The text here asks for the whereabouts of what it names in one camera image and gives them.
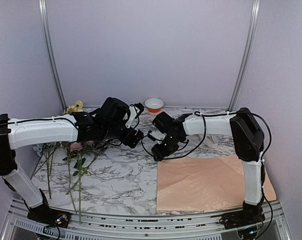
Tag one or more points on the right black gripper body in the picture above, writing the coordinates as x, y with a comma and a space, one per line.
171, 144

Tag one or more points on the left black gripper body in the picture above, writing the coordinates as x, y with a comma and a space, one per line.
112, 132

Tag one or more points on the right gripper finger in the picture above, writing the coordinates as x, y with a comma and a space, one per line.
155, 136
158, 153

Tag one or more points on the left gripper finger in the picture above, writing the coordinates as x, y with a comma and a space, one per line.
132, 138
135, 111

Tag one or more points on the yellow fake flower stem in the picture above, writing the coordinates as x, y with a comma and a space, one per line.
78, 106

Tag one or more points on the pink fake rose stem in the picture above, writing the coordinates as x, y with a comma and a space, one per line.
86, 145

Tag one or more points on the peach wrapping paper sheet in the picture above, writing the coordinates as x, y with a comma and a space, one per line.
209, 184

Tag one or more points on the blue fake flower stem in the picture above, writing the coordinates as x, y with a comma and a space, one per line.
46, 153

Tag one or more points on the dark pink fake sprig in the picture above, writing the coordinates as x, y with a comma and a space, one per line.
98, 150

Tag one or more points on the white fake rose stem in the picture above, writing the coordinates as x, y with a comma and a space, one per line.
75, 161

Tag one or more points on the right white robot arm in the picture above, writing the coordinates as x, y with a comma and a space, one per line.
248, 140

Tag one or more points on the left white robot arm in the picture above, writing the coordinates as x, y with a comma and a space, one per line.
17, 133

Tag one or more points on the orange and white bowl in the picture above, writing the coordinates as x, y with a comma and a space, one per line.
154, 105

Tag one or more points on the white ribbon strip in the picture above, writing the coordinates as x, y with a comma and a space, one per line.
219, 144

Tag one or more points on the left aluminium corner post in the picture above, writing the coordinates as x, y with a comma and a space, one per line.
50, 52

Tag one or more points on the aluminium corner post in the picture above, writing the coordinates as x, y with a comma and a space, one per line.
252, 29
50, 52

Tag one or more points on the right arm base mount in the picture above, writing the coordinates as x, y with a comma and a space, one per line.
250, 214

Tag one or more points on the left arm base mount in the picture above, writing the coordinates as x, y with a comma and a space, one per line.
46, 215

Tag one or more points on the aluminium front rail frame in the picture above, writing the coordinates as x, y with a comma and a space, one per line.
94, 226

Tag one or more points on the right aluminium corner post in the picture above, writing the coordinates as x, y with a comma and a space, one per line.
252, 29

